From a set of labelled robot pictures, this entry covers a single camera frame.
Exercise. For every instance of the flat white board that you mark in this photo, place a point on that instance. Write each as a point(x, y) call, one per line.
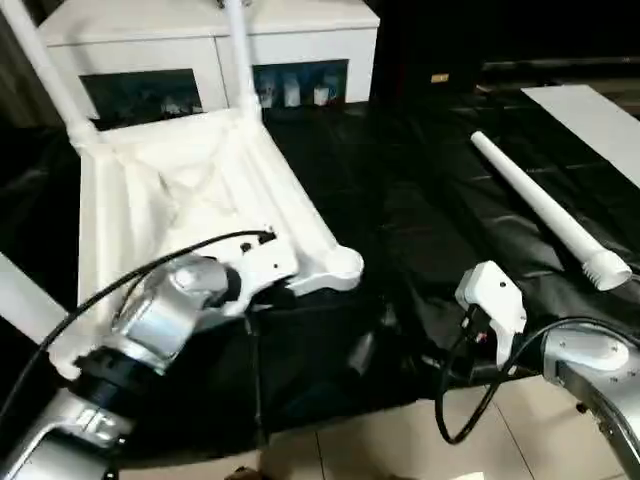
point(590, 130)

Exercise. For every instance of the dark left robot foot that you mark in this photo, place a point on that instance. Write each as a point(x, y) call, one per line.
point(245, 473)

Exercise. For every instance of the grey curtain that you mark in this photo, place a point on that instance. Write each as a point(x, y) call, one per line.
point(20, 75)

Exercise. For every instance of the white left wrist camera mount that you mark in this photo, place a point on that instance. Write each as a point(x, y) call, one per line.
point(265, 265)

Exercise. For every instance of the white cabinet with openings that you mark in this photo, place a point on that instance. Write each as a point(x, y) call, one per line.
point(200, 45)

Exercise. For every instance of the white plastic table top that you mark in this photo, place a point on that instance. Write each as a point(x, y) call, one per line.
point(200, 175)

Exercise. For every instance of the black work mat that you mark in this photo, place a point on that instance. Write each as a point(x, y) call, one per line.
point(425, 210)

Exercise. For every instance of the white plastic table leg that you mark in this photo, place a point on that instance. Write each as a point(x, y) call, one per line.
point(45, 75)
point(242, 60)
point(540, 200)
point(27, 297)

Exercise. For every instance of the small tan box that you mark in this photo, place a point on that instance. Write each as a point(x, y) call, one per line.
point(440, 78)

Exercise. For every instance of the small white bottle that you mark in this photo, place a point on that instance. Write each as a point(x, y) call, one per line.
point(268, 92)
point(291, 93)
point(320, 95)

